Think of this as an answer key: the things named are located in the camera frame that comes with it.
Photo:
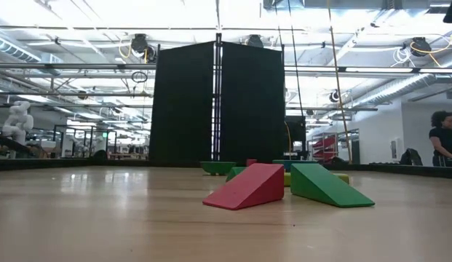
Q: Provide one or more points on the silver ventilation duct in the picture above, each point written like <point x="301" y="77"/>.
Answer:
<point x="393" y="89"/>
<point x="14" y="49"/>

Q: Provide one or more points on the black bag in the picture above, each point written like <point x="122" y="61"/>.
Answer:
<point x="411" y="158"/>

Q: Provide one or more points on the grey wall panel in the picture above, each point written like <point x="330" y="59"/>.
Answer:
<point x="393" y="149"/>

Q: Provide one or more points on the long red block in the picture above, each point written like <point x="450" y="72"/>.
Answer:
<point x="251" y="162"/>

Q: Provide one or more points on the white humanoid robot figure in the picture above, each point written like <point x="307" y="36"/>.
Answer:
<point x="18" y="123"/>

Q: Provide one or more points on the person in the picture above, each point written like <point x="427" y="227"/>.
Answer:
<point x="444" y="140"/>

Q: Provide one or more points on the long lime green block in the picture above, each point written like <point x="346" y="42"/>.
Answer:
<point x="341" y="178"/>

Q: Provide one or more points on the green wedge block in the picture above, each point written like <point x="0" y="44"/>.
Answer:
<point x="324" y="187"/>

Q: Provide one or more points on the black folding divider screen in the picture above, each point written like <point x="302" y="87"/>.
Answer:
<point x="247" y="109"/>

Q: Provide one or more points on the red shelf rack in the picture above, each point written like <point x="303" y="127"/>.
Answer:
<point x="325" y="147"/>

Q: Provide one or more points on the green bowl-shaped block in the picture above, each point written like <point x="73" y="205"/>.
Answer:
<point x="218" y="167"/>

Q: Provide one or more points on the red wedge block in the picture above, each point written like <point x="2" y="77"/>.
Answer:
<point x="247" y="189"/>

